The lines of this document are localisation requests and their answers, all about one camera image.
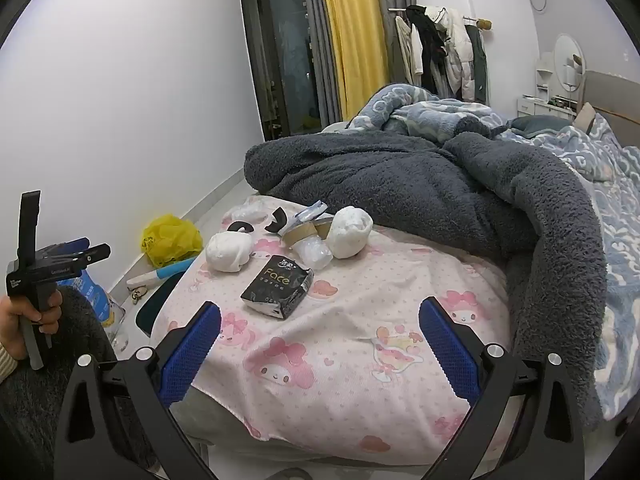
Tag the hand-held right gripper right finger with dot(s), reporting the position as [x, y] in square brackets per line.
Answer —
[445, 350]

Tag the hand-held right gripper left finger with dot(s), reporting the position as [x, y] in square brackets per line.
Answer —
[192, 355]

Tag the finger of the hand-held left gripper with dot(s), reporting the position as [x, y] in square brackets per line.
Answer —
[95, 254]
[75, 245]

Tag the dark teal trash bin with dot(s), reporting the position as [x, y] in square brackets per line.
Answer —
[155, 307]

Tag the black tissue packet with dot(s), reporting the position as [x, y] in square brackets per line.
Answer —
[277, 287]

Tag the white tissue ball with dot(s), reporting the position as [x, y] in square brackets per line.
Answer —
[350, 232]
[229, 252]

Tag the black white paper scrap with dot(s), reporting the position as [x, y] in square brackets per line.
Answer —
[241, 227]

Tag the clear plastic wrapper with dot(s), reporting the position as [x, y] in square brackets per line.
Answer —
[314, 255]

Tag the black curved plastic piece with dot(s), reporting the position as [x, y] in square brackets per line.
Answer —
[277, 222]

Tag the clear plastic bag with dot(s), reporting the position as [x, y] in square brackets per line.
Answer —
[251, 208]

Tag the cardboard tape roll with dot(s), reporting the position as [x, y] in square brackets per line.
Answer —
[300, 231]

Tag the blue white plastic wrapper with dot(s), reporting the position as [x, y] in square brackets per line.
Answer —
[310, 211]

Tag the person's left forearm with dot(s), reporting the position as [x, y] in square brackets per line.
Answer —
[6, 365]

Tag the person's left hand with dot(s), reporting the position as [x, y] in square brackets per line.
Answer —
[10, 325]

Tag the blue pet food bag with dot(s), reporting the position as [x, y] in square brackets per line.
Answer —
[92, 295]

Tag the bed mattress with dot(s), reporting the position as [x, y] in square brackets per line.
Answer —
[210, 420]

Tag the clear glass jar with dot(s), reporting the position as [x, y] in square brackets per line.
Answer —
[117, 325]

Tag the blue plush toy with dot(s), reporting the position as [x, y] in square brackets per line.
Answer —
[167, 272]

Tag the yellow plastic bag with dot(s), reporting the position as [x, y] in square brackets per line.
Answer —
[170, 240]

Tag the pink printed blanket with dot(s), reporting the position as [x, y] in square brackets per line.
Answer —
[330, 360]

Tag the person's leg grey pants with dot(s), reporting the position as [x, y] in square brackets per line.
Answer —
[30, 410]

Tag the grey fleece blanket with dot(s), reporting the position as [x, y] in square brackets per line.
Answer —
[400, 185]

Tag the light blue patterned duvet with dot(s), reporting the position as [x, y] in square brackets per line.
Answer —
[615, 200]

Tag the blue cloud fleece blanket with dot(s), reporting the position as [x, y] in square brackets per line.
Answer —
[430, 110]

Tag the dark teal pillow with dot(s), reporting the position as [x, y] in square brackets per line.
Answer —
[540, 124]

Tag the white vanity desk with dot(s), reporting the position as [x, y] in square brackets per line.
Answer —
[537, 105]

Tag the glass balcony door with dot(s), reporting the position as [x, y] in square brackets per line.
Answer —
[280, 60]

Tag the beige pillow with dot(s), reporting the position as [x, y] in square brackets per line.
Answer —
[585, 117]

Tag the dark green hanging garment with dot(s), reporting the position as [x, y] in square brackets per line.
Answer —
[479, 67]

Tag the white puffer jacket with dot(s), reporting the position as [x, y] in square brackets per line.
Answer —
[457, 55]

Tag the grey curtain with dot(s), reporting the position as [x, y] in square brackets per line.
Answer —
[395, 20]
[320, 60]

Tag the beige hanging coat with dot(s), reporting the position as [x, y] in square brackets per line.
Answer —
[406, 50]

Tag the black hanging garment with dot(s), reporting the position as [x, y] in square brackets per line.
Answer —
[429, 45]

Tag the beige headboard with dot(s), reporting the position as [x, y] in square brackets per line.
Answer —
[615, 95]

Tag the round mirror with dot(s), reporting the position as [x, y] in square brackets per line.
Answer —
[567, 57]

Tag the yellow curtain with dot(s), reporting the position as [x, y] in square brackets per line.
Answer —
[352, 35]

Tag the metal clothes rack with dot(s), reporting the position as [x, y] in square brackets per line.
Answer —
[475, 21]

